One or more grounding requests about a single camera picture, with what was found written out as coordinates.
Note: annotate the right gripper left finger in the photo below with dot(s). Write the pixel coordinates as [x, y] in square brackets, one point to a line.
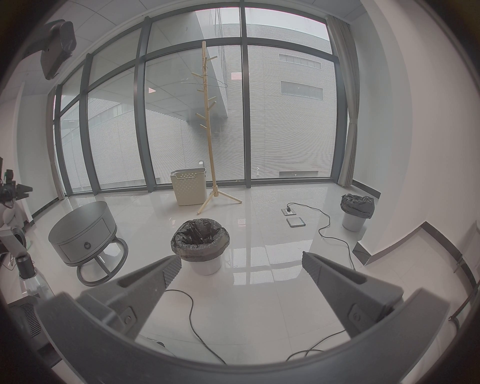
[142, 292]

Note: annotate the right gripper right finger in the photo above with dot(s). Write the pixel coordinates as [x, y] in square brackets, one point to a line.
[348, 296]

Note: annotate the black plastic bag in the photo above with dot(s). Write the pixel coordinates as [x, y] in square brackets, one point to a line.
[200, 236]
[358, 206]

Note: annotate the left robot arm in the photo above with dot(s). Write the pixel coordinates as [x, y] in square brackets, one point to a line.
[24, 266]

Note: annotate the white trash bin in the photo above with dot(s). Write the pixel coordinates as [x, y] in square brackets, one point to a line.
[353, 224]
[204, 266]

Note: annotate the round dark grey table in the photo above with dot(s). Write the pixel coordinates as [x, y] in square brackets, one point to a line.
[78, 225]

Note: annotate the cream perforated plastic basket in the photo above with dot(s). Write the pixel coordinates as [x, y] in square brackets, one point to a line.
[187, 191]

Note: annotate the wooden coat rack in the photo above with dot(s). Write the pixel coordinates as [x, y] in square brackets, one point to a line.
[215, 189]

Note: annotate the pale grey curtain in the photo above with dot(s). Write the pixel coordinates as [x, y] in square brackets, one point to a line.
[352, 131]
[57, 150]

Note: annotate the window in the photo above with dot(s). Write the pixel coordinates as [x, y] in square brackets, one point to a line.
[243, 112]

